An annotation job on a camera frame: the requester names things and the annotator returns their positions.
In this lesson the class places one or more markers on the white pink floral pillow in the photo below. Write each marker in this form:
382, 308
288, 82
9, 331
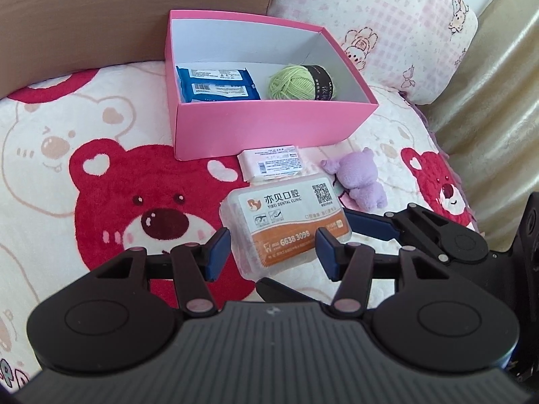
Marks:
379, 8

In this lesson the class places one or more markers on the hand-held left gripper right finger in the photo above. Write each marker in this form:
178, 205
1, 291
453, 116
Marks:
326, 250

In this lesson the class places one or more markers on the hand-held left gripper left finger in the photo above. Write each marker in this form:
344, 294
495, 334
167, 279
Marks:
219, 252

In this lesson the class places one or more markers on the small white tissue packet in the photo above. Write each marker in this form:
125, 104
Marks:
269, 164

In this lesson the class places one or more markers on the blue wet wipes packet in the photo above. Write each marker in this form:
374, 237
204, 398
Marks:
219, 82

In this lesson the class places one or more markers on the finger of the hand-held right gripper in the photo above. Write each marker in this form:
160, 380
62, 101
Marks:
286, 289
370, 225

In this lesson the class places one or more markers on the pink cardboard box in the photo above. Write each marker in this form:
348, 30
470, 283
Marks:
252, 130

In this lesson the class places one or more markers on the clear box with orange label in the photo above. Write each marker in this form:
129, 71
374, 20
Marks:
286, 219

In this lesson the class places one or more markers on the purple plush toy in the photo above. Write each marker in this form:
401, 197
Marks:
362, 176

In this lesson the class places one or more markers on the brown embroidered cushion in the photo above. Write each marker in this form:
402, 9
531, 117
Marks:
84, 21

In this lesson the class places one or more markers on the red bear print blanket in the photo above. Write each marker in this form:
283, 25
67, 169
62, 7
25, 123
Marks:
63, 176

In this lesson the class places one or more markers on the beige leather sofa back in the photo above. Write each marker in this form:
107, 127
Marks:
505, 113

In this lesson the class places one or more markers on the green yarn ball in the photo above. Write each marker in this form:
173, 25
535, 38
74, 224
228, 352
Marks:
290, 84

